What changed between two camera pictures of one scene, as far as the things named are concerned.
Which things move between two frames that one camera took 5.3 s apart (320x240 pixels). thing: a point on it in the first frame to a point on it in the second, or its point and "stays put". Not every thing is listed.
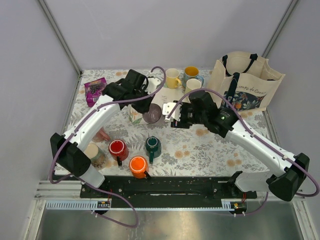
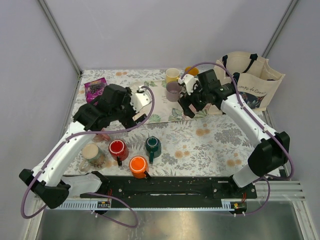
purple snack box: [93, 90] stays put
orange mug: [138, 165] stays put
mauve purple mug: [153, 114] to [173, 90]
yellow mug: [172, 74] stays put
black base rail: [168, 191] stays put
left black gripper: [145, 107] to [129, 122]
